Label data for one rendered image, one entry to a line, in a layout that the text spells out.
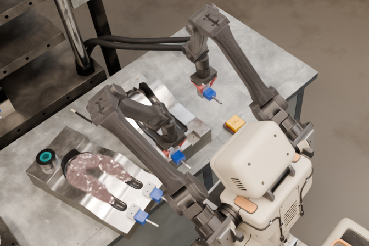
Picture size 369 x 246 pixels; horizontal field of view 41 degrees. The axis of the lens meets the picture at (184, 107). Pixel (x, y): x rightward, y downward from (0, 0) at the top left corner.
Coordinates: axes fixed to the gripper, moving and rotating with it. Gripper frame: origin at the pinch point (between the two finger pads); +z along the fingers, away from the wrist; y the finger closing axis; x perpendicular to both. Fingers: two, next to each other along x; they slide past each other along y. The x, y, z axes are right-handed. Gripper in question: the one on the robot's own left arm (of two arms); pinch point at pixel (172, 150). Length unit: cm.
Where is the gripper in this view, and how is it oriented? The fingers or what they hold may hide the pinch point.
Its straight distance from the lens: 201.1
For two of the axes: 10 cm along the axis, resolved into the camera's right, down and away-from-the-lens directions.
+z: 0.9, 6.2, 7.8
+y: -7.5, 5.6, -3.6
